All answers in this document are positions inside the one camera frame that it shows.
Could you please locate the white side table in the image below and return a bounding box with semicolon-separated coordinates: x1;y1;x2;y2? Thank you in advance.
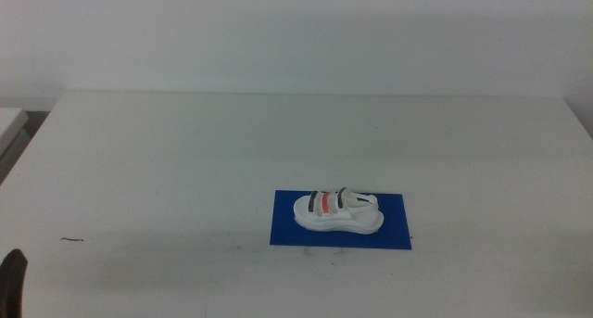
0;107;30;158

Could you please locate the blue rectangular mat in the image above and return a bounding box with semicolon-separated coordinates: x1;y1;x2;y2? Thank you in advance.
269;189;413;251

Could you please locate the white strapped sandal shoe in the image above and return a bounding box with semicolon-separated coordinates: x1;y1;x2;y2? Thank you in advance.
292;186;385;236

